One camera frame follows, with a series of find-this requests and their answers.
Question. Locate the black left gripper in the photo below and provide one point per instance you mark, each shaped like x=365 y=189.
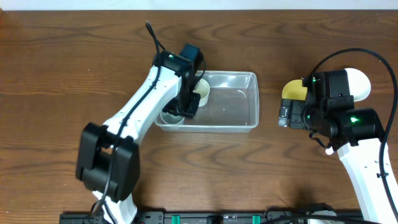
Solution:
x=191 y=112

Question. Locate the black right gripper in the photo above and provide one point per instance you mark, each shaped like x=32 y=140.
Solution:
x=286 y=110

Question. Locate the grey plastic cup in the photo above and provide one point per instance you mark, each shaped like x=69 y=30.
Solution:
x=168 y=118

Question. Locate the white plastic cup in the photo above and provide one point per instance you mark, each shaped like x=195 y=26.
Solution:
x=203 y=89

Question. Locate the yellow cup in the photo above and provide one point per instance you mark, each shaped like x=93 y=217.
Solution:
x=294 y=90

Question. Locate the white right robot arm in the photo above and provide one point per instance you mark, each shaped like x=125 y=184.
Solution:
x=358 y=138

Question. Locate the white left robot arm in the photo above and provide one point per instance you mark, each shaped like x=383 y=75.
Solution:
x=108 y=158

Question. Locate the clear plastic container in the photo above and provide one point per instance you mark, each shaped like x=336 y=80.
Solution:
x=232 y=107

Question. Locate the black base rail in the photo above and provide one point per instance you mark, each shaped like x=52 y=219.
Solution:
x=161 y=216

